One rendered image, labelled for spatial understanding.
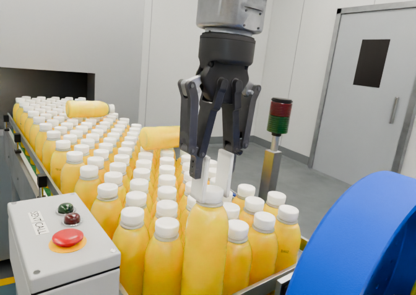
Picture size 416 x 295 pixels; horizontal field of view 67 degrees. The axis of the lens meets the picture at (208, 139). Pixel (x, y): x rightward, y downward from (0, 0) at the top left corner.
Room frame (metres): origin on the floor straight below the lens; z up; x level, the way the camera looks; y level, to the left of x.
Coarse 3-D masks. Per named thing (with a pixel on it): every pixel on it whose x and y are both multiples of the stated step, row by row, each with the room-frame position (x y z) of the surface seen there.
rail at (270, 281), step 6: (294, 264) 0.54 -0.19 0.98; (282, 270) 0.51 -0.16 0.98; (288, 270) 0.52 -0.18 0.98; (270, 276) 0.49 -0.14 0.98; (276, 276) 0.49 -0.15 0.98; (282, 276) 0.51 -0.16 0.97; (258, 282) 0.47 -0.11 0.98; (264, 282) 0.48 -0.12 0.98; (270, 282) 0.48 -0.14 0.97; (246, 288) 0.45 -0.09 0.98; (252, 288) 0.46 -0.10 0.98; (258, 288) 0.47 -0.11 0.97; (264, 288) 0.48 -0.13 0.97; (270, 288) 0.49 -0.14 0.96; (234, 294) 0.44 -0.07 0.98; (240, 294) 0.44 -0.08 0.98; (246, 294) 0.45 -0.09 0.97; (252, 294) 0.46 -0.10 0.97; (258, 294) 0.47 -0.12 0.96; (264, 294) 0.48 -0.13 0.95
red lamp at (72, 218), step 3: (69, 213) 0.40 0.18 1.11; (72, 213) 0.40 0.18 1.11; (75, 213) 0.40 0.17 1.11; (78, 213) 0.41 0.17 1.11; (66, 216) 0.39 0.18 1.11; (69, 216) 0.39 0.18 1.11; (72, 216) 0.39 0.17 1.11; (75, 216) 0.39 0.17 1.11; (78, 216) 0.40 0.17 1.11; (66, 219) 0.39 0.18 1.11; (69, 219) 0.39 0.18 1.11; (72, 219) 0.39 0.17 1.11; (75, 219) 0.39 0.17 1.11; (78, 219) 0.40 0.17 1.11; (66, 222) 0.39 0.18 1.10; (69, 222) 0.39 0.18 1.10; (72, 222) 0.39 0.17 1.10; (75, 222) 0.39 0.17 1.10
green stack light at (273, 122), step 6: (270, 114) 0.93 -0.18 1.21; (270, 120) 0.92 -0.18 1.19; (276, 120) 0.90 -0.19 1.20; (282, 120) 0.90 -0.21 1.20; (288, 120) 0.91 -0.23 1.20; (270, 126) 0.91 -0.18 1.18; (276, 126) 0.90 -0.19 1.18; (282, 126) 0.90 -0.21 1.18; (288, 126) 0.92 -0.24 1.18; (276, 132) 0.90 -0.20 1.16; (282, 132) 0.90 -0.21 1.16
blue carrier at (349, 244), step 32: (352, 192) 0.31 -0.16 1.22; (384, 192) 0.31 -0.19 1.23; (320, 224) 0.29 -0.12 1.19; (352, 224) 0.28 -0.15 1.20; (384, 224) 0.27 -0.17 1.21; (320, 256) 0.27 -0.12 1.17; (352, 256) 0.26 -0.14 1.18; (384, 256) 0.40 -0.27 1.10; (288, 288) 0.27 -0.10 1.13; (320, 288) 0.25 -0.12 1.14; (352, 288) 0.24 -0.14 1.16; (384, 288) 0.42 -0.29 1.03
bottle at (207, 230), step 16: (192, 208) 0.44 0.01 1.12; (208, 208) 0.42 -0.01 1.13; (224, 208) 0.44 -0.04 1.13; (192, 224) 0.42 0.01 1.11; (208, 224) 0.41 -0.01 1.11; (224, 224) 0.42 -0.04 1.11; (192, 240) 0.41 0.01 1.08; (208, 240) 0.40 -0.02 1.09; (224, 240) 0.42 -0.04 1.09; (192, 256) 0.41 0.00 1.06; (208, 256) 0.40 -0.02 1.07; (224, 256) 0.42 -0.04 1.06; (192, 272) 0.40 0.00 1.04; (208, 272) 0.40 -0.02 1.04; (224, 272) 0.42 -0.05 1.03; (192, 288) 0.40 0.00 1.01; (208, 288) 0.40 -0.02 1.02
